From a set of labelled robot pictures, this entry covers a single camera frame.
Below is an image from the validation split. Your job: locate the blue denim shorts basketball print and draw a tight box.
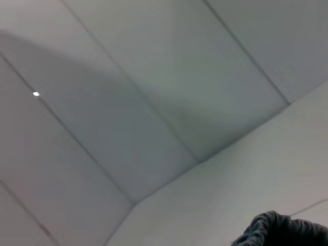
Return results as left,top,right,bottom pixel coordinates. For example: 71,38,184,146
230,210,328,246

